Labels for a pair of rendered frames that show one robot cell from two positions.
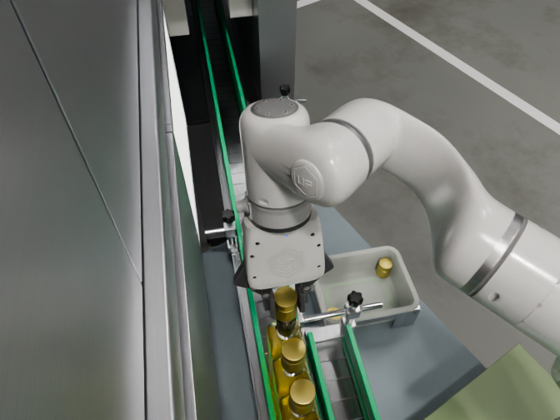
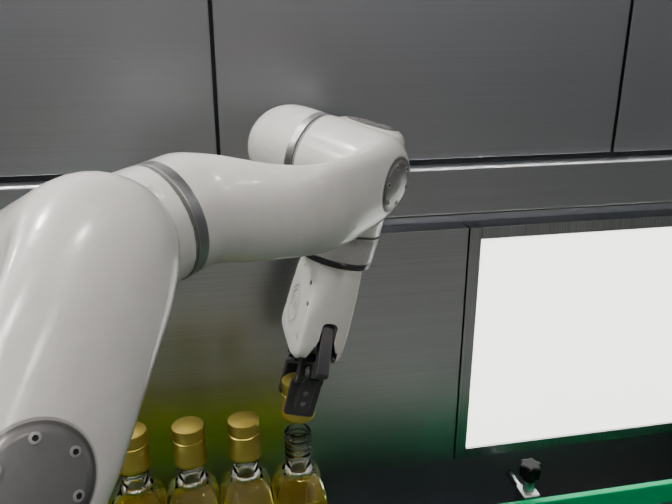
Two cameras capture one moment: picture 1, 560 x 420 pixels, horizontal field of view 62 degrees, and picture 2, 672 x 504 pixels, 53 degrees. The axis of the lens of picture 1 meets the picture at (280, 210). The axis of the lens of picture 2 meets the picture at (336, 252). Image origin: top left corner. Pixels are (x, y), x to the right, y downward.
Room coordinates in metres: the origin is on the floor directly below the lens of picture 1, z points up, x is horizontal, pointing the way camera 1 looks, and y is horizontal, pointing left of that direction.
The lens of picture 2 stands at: (0.35, -0.63, 1.56)
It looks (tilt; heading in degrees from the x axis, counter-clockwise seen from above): 19 degrees down; 90
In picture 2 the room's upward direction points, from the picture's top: straight up
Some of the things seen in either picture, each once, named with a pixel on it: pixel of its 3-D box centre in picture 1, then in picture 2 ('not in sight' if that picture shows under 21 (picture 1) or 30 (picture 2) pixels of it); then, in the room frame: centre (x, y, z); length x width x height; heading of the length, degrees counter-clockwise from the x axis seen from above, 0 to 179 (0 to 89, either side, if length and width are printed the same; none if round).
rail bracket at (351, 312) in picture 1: (339, 314); not in sight; (0.41, -0.12, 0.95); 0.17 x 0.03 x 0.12; 101
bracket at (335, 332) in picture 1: (327, 337); not in sight; (0.40, -0.10, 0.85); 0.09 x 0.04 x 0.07; 101
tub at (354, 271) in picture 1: (360, 291); not in sight; (0.54, -0.19, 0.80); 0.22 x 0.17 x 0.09; 101
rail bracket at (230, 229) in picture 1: (221, 233); (519, 494); (0.60, 0.13, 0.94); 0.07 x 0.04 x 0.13; 101
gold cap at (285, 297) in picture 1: (285, 303); (297, 397); (0.31, -0.01, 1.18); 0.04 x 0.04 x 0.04
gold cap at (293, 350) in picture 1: (292, 354); (244, 436); (0.25, -0.02, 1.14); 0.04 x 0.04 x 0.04
